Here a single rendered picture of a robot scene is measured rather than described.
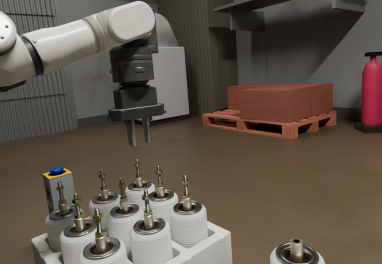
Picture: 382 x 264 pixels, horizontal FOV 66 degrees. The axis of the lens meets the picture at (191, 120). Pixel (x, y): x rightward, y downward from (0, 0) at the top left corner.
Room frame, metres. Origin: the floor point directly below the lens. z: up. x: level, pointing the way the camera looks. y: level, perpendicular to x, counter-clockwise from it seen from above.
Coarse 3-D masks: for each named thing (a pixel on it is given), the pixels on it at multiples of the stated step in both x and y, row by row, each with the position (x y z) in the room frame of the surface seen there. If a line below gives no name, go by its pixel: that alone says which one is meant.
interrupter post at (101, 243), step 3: (105, 234) 0.56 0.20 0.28; (96, 237) 0.55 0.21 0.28; (99, 237) 0.55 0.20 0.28; (102, 237) 0.55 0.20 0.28; (105, 237) 0.56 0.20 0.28; (96, 240) 0.55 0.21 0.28; (99, 240) 0.55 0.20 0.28; (102, 240) 0.55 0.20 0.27; (105, 240) 0.56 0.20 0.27; (96, 243) 0.55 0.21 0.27; (99, 243) 0.55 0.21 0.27; (102, 243) 0.55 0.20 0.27; (105, 243) 0.56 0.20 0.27; (96, 246) 0.55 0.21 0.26; (99, 246) 0.55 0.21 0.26; (102, 246) 0.55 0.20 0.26; (105, 246) 0.56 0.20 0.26; (99, 249) 0.55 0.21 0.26; (102, 249) 0.55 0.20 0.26; (105, 249) 0.55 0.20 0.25
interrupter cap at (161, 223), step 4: (140, 220) 0.66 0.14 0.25; (156, 220) 0.66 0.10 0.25; (160, 220) 0.66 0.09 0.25; (164, 220) 0.65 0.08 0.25; (136, 224) 0.65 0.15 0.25; (140, 224) 0.64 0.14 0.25; (156, 224) 0.64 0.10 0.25; (160, 224) 0.64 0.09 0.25; (164, 224) 0.63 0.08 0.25; (136, 228) 0.63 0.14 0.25; (140, 228) 0.63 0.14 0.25; (144, 228) 0.63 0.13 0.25; (152, 228) 0.63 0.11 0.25; (156, 228) 0.62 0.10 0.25; (160, 228) 0.62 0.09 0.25; (136, 232) 0.61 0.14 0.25; (140, 232) 0.61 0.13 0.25; (144, 232) 0.61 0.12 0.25; (148, 232) 0.60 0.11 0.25; (152, 232) 0.60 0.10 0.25; (156, 232) 0.61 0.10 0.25
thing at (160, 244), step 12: (132, 228) 0.63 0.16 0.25; (168, 228) 0.63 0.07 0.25; (132, 240) 0.61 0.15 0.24; (144, 240) 0.59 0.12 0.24; (156, 240) 0.60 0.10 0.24; (168, 240) 0.62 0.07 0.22; (132, 252) 0.61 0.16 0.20; (144, 252) 0.59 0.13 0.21; (156, 252) 0.59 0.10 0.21; (168, 252) 0.61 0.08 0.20
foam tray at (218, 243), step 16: (208, 224) 0.75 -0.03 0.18; (32, 240) 0.74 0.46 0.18; (208, 240) 0.67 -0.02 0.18; (224, 240) 0.69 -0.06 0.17; (48, 256) 0.66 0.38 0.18; (128, 256) 0.65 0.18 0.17; (176, 256) 0.65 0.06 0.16; (192, 256) 0.62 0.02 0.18; (208, 256) 0.65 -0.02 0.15; (224, 256) 0.69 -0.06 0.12
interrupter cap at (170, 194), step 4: (152, 192) 0.82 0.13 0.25; (156, 192) 0.82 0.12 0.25; (168, 192) 0.82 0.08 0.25; (172, 192) 0.81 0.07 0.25; (152, 196) 0.80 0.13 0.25; (156, 196) 0.80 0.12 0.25; (164, 196) 0.80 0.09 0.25; (168, 196) 0.79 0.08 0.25; (172, 196) 0.79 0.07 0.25; (152, 200) 0.77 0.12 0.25; (156, 200) 0.77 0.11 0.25; (160, 200) 0.77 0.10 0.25; (164, 200) 0.77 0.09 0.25
